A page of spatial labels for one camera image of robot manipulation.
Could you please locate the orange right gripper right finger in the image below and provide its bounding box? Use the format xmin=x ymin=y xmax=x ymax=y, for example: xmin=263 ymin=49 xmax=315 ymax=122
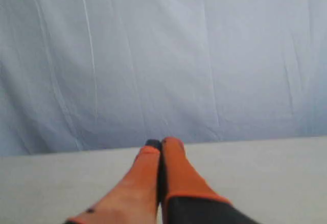
xmin=161 ymin=137 xmax=255 ymax=223

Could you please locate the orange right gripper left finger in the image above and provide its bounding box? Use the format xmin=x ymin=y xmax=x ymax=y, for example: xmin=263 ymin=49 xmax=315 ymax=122
xmin=66 ymin=140 xmax=161 ymax=223

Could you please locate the light blue backdrop cloth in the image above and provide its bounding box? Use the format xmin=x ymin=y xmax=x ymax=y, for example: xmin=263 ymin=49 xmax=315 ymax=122
xmin=1 ymin=0 xmax=326 ymax=156

